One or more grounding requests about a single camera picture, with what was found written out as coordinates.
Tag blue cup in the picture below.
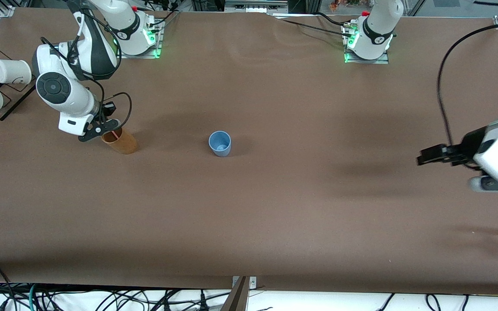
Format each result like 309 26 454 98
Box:
208 131 232 157

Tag brown bamboo cup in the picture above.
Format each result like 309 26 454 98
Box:
101 127 138 155

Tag white cup with print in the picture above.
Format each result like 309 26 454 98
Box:
0 59 32 85

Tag brown table cover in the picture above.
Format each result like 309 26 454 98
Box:
0 6 498 296

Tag grey power strip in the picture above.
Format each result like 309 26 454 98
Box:
224 0 289 13

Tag orange background objects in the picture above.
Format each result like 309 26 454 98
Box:
329 0 362 11

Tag grey metal bar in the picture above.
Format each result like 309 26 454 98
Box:
220 276 249 311

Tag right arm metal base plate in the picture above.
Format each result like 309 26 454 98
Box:
115 19 163 59

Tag black wire rack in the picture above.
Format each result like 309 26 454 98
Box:
0 45 38 121

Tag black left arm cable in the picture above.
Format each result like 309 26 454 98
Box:
437 22 498 147

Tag black base cable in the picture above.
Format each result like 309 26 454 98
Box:
147 10 181 29

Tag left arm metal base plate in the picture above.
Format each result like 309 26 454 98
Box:
343 24 390 65

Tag short black table cable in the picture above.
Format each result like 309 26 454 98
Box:
314 12 351 29

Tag long black table cable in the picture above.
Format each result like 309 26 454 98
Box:
271 16 355 38

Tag metal table bracket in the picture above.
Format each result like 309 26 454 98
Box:
232 276 257 290

